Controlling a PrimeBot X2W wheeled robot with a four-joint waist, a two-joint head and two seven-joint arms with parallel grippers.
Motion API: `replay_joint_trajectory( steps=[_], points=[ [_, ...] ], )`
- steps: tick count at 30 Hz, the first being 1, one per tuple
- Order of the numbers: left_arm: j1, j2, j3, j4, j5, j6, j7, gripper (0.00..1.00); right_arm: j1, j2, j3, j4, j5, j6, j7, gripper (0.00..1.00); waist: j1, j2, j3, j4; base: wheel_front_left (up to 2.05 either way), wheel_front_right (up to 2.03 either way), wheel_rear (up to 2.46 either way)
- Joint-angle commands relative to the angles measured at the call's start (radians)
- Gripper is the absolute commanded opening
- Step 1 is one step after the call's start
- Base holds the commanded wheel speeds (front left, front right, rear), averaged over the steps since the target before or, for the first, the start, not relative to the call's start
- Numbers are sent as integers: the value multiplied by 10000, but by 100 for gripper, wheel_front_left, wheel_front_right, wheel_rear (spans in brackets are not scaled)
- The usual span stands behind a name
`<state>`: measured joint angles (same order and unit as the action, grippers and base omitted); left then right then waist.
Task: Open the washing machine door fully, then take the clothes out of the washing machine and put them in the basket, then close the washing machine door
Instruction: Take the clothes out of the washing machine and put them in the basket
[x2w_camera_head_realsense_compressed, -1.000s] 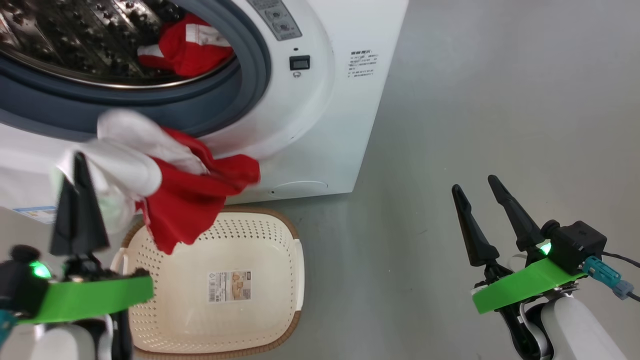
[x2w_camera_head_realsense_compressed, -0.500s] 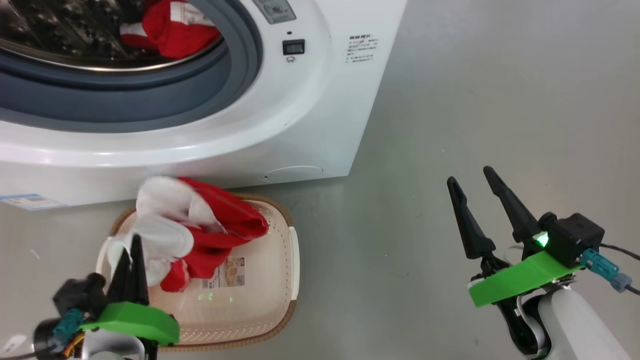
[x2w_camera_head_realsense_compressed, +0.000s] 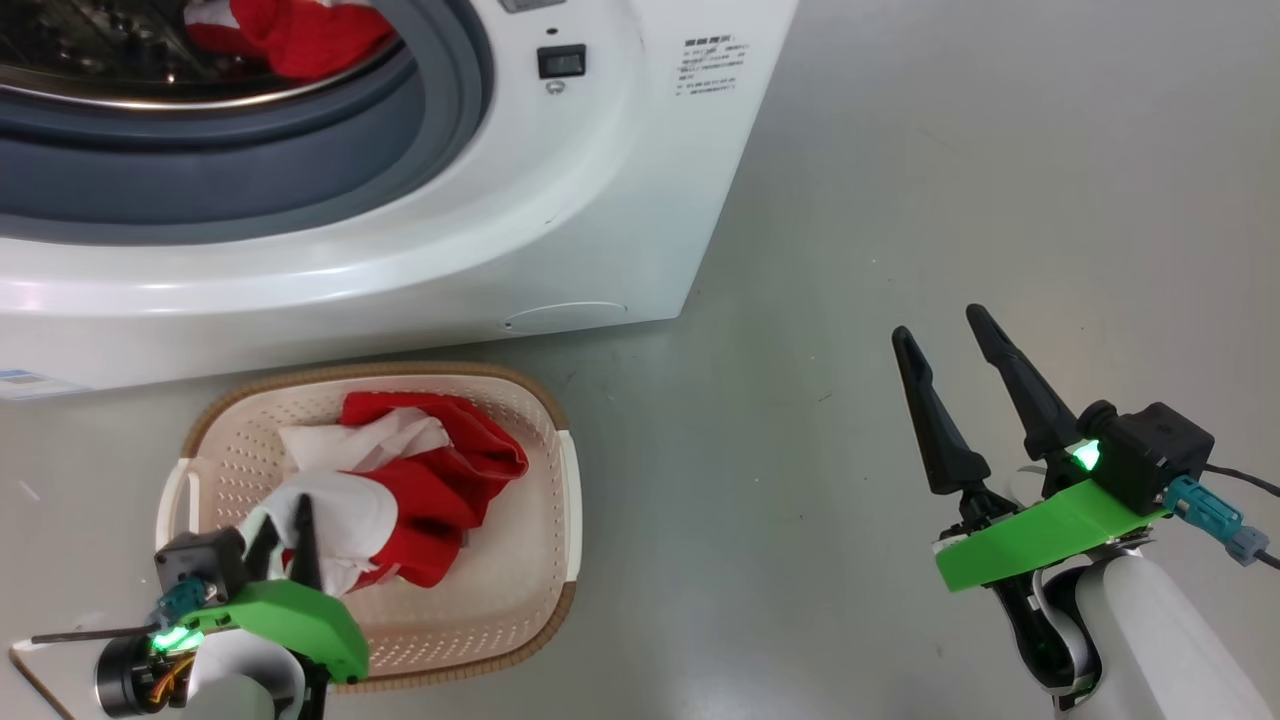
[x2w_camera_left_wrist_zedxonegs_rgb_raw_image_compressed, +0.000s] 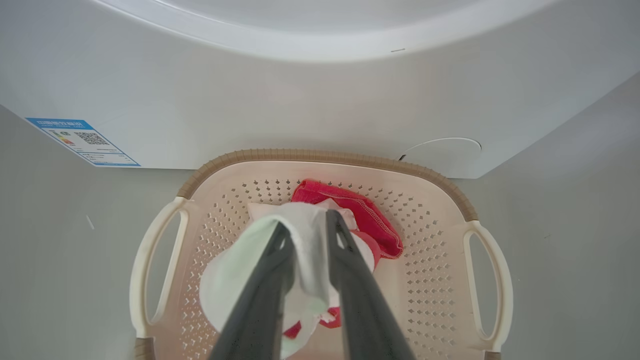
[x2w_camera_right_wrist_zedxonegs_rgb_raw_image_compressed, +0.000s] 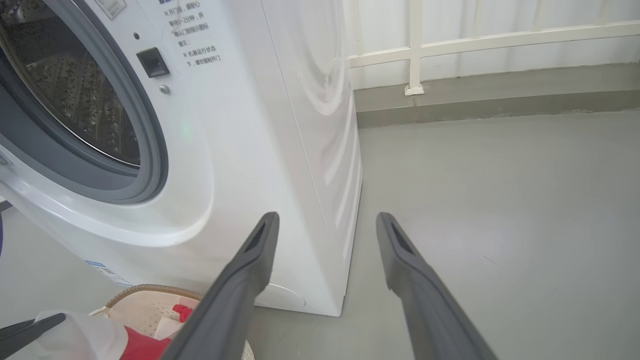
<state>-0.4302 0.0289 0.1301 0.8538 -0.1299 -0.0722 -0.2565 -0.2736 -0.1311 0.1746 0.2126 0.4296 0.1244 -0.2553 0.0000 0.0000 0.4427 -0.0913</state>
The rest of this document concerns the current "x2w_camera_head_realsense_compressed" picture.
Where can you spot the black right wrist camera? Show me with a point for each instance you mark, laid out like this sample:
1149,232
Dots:
1155,450

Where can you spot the teal right camera connector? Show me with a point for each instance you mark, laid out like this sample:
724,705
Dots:
1205,508

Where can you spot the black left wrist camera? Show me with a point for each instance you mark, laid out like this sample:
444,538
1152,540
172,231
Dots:
200,560

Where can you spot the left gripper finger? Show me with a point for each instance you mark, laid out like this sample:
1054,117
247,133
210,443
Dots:
263,550
305,550

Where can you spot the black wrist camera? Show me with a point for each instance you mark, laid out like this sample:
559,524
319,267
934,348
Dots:
200,560
1155,450

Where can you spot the red and white garment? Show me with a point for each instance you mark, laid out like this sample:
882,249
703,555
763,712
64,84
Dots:
310,40
450,490

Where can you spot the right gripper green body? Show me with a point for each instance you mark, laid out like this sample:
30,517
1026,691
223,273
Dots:
1040,535

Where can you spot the teal left camera connector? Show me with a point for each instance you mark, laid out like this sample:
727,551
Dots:
180,600

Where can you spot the grey warning sticker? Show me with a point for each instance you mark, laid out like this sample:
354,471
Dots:
530,5

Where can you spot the grey rubber door gasket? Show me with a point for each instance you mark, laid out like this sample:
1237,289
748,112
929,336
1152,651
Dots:
300,170

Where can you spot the blue energy label sticker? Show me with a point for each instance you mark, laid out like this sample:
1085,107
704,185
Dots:
35,385

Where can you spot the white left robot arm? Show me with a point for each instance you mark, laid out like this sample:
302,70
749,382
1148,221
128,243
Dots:
230,680

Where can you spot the round drain filter cover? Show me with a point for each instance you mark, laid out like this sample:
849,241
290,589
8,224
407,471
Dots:
565,318

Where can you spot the teal camera connector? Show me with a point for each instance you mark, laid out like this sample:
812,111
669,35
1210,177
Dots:
1205,508
180,600

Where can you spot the black door lock slot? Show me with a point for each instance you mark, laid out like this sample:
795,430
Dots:
562,62

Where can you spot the white front-load washing machine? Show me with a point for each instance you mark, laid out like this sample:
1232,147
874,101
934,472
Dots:
600,200

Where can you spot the cream perforated laundry basket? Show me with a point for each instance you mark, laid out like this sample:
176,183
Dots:
500,560

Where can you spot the steel washer drum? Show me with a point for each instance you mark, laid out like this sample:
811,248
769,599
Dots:
100,50

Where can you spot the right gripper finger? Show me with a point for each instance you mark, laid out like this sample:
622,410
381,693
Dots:
1030,410
940,440

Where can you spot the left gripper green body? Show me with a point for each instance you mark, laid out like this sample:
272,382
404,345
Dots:
300,615

